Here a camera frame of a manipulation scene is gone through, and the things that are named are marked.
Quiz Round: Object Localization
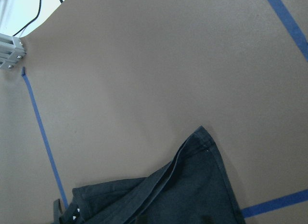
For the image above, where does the black printed t-shirt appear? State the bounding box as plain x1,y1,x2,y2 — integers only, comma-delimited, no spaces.
53,127,245,224

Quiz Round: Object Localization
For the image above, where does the grey aluminium post bracket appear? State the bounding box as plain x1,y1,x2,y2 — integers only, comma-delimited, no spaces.
0,34,26,70

